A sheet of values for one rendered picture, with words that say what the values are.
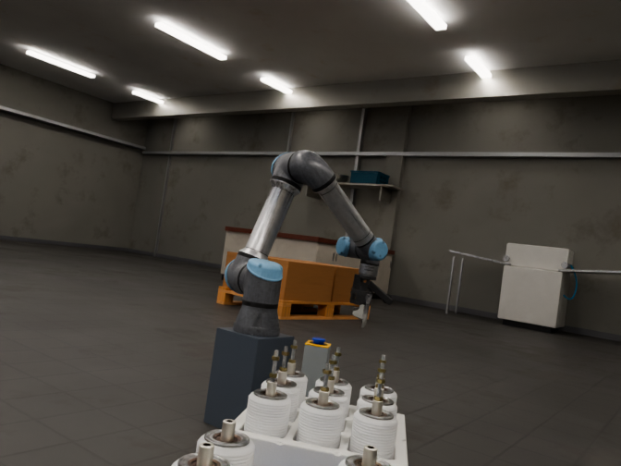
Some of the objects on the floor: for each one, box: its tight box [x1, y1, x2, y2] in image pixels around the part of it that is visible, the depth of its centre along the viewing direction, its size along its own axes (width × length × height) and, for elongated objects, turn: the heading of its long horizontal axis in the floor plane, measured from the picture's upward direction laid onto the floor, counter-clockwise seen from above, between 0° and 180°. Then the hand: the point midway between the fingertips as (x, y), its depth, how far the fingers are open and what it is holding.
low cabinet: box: [221, 227, 395, 299], centre depth 835 cm, size 170×215×79 cm
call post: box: [301, 345, 331, 397], centre depth 161 cm, size 7×7×31 cm
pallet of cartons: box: [216, 251, 371, 320], centre depth 521 cm, size 134×96×48 cm
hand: (363, 326), depth 215 cm, fingers open, 14 cm apart
